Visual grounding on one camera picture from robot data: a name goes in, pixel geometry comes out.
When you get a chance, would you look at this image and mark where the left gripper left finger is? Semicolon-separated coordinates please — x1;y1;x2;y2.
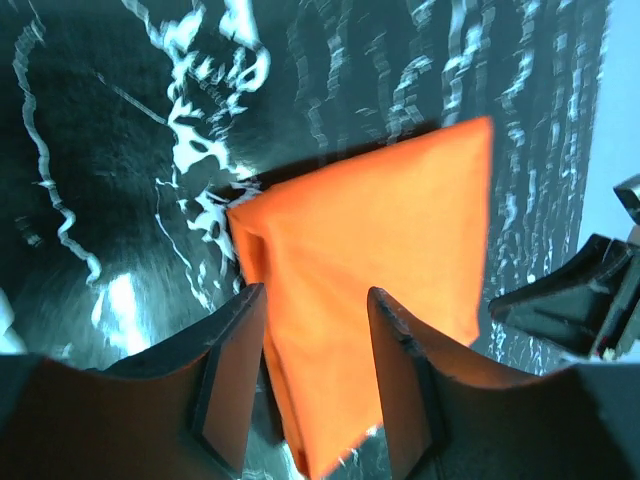
1;284;266;479

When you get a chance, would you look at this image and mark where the orange t-shirt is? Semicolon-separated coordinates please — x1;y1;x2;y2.
227;117;493;479

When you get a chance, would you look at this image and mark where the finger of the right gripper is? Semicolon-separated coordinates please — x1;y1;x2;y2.
488;234;623;356

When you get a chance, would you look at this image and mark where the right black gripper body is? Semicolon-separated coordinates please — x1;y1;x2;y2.
595;179;639;358

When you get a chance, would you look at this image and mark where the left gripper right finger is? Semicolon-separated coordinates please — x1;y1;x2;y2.
367;287;639;479

